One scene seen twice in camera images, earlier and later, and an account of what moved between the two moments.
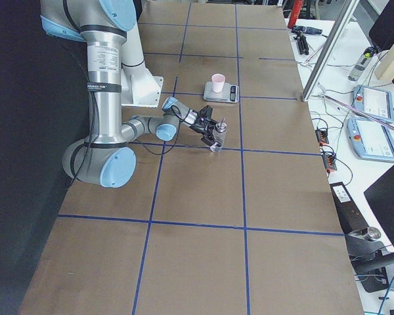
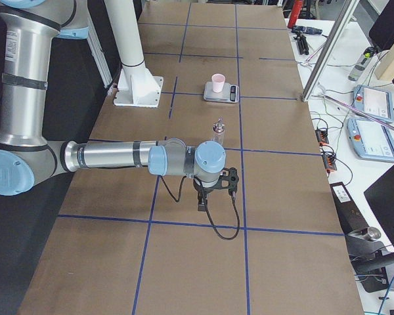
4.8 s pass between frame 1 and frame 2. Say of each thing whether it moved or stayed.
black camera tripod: stayed
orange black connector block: stayed
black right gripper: moved
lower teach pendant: stayed
